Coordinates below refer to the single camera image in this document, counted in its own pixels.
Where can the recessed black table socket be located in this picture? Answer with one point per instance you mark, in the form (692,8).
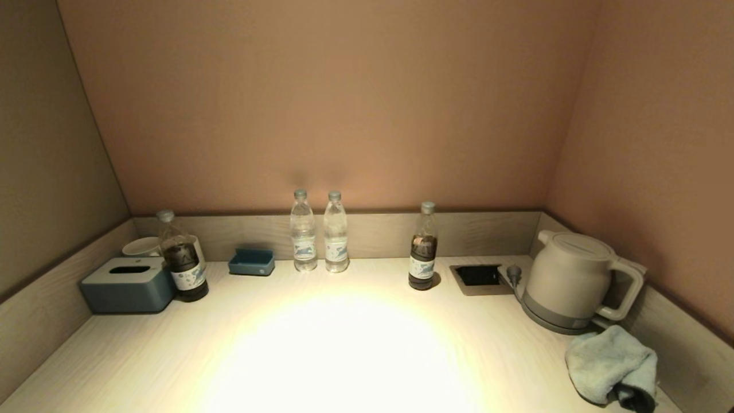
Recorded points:
(479,276)

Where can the white electric kettle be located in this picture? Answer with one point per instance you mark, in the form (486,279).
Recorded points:
(567,269)

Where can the grey kettle power plug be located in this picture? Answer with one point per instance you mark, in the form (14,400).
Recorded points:
(514,273)

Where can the small blue plastic tray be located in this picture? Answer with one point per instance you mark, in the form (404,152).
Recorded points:
(251,265)

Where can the dark drink bottle, half full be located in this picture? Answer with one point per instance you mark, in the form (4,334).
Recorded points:
(186,269)

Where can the light blue cleaning cloth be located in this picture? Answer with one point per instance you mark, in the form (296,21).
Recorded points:
(602,361)

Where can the clear water bottle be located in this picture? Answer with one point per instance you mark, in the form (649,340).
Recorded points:
(336,241)
(303,241)

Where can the dark drink bottle, nearly full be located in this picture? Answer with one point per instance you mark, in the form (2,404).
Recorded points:
(423,258)

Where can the blue-grey tissue box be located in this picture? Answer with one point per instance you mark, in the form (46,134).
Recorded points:
(126,292)

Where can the white ceramic cup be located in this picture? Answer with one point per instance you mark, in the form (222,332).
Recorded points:
(140,246)
(198,249)

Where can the grey kettle base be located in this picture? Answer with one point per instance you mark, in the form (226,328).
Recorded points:
(545,326)

